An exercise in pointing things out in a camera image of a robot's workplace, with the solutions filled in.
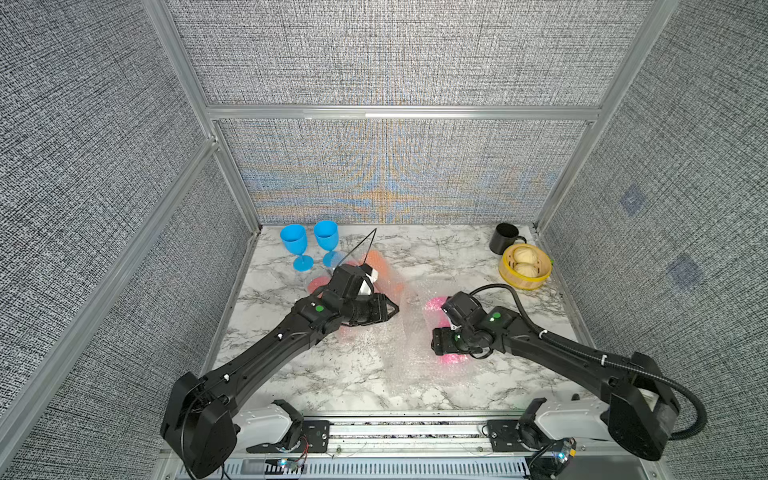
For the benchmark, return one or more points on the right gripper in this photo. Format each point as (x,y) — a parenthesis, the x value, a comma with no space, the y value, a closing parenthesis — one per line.
(440,343)

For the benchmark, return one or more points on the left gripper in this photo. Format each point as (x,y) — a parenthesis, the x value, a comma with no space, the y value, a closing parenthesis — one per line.
(380,310)

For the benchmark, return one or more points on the pink wine glass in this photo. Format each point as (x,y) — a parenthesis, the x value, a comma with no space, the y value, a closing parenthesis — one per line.
(441,331)

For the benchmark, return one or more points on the bubble wrap sheet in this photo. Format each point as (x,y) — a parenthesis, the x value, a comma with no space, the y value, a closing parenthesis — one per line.
(411,375)

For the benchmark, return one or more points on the blue wine glass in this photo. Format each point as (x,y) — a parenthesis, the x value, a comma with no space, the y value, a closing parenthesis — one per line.
(295,240)
(327,237)

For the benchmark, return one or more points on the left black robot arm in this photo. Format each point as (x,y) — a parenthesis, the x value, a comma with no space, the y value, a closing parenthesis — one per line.
(198,422)

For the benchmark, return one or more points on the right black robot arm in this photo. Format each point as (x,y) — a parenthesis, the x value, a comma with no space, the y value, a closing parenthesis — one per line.
(644,410)

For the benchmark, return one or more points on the orange wrapped wine glass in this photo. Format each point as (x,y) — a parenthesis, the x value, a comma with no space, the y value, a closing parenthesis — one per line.
(389,280)

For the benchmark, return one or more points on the coral wrapped wine glass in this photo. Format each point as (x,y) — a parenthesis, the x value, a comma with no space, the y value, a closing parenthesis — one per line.
(317,283)

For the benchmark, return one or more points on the yellow bamboo steamer basket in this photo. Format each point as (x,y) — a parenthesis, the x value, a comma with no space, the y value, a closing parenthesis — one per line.
(507,273)

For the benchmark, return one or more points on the upper white bun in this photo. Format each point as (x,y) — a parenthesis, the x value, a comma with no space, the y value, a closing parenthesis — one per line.
(525,255)

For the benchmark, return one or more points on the black mug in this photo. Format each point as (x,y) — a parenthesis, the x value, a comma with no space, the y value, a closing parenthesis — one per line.
(503,236)

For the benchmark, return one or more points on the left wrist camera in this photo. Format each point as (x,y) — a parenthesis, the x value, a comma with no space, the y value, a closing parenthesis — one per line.
(371,275)

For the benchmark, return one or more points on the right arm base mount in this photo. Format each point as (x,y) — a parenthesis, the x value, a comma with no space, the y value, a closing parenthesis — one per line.
(510,433)

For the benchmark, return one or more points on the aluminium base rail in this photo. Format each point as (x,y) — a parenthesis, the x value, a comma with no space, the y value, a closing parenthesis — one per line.
(396,445)

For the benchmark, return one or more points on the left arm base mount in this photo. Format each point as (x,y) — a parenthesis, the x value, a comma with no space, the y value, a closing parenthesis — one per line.
(280,428)

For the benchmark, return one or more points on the aluminium frame crossbar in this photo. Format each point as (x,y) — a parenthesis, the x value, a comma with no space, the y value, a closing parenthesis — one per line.
(335,112)

